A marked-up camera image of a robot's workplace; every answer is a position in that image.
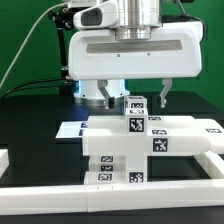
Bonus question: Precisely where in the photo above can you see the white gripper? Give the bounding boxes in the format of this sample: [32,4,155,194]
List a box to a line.
[68,0,203,109]

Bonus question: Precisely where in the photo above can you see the white chair backrest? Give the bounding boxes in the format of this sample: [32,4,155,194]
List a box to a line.
[82,116,224,156]

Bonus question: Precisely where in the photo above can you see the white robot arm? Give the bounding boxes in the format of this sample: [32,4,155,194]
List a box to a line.
[68,0,205,108]

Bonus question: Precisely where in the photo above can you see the white marker base sheet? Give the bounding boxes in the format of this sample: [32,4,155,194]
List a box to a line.
[56,121,88,139]

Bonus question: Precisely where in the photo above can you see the white block far left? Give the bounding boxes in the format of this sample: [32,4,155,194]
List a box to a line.
[0,149,9,178]

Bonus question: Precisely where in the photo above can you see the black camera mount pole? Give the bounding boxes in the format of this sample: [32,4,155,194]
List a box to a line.
[47,5,81,98]

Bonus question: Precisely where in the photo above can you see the overhead camera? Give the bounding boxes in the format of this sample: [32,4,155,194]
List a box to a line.
[62,0,98,12]

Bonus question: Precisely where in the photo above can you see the white cable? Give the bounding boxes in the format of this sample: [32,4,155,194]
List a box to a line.
[0,3,68,91]

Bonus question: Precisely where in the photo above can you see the white boundary frame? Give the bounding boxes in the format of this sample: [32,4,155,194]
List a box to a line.
[0,151,224,215]

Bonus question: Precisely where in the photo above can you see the black cables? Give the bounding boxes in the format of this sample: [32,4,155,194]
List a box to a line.
[0,77,81,101]

